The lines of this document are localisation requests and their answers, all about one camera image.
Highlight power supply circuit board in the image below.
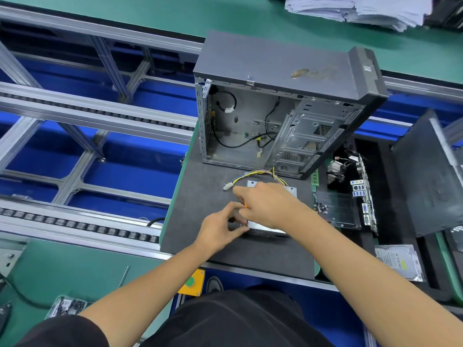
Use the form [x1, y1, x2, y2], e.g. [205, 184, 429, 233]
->
[223, 167, 289, 192]

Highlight silver optical drive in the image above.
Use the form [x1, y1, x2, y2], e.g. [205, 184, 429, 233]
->
[246, 180, 299, 232]

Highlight black foam tray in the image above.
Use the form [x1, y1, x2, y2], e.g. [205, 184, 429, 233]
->
[314, 137, 463, 304]

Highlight person's left hand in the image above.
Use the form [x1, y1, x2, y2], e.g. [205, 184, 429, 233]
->
[195, 200, 250, 257]

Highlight person's right forearm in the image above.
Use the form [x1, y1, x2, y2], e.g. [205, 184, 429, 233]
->
[297, 209, 463, 347]

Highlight dark grey case side panel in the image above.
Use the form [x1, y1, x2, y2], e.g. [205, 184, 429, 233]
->
[391, 109, 463, 239]

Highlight person's left shoe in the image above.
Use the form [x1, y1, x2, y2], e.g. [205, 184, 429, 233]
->
[206, 276, 225, 294]

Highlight person's black trousers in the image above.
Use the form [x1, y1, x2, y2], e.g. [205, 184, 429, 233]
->
[141, 285, 337, 347]

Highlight person's left forearm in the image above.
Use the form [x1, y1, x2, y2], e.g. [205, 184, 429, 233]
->
[80, 242, 214, 347]

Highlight green motherboard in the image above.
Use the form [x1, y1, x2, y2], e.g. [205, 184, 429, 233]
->
[311, 151, 379, 236]

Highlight silver hard drive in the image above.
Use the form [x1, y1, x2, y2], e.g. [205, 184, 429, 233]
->
[374, 244, 426, 282]

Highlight processor cooler with fan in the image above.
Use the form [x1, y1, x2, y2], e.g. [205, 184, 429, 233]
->
[327, 159, 352, 184]

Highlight stack of white papers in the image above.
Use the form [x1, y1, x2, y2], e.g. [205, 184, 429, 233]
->
[284, 0, 435, 33]

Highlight person's black shirt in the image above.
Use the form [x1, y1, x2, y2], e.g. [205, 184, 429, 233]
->
[14, 314, 109, 347]

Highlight black electric screwdriver with cable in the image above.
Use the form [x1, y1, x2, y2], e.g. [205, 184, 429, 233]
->
[0, 265, 133, 337]

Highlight black cardboard box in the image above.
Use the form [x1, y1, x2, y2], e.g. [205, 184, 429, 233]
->
[427, 0, 463, 29]

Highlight silver power supply unit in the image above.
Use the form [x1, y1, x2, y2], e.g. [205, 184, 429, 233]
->
[246, 220, 289, 237]

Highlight grey computer tower case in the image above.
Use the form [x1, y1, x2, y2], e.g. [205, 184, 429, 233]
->
[193, 31, 390, 180]

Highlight person's right hand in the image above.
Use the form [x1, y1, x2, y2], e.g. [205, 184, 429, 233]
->
[231, 183, 312, 233]

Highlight clear plastic screw box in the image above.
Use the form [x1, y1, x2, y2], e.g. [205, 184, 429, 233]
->
[45, 294, 89, 320]

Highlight yellow box with green button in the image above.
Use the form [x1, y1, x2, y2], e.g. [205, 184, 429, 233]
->
[177, 268, 207, 297]

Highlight aluminium conveyor frame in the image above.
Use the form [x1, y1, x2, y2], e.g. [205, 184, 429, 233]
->
[0, 3, 463, 315]

